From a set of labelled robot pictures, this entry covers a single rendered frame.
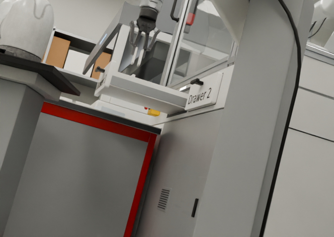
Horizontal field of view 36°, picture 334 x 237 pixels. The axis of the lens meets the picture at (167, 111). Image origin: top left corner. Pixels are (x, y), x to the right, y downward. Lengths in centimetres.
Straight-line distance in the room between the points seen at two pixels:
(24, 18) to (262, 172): 109
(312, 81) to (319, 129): 16
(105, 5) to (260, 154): 570
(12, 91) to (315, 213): 107
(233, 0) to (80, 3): 547
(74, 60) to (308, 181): 452
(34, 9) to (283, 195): 105
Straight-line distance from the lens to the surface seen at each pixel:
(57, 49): 601
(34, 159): 217
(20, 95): 176
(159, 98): 201
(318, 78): 181
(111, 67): 197
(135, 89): 199
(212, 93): 173
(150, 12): 215
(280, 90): 111
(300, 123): 176
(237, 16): 131
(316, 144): 178
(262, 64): 113
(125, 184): 222
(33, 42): 185
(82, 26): 657
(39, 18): 187
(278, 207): 172
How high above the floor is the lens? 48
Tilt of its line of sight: 9 degrees up
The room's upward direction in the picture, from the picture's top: 15 degrees clockwise
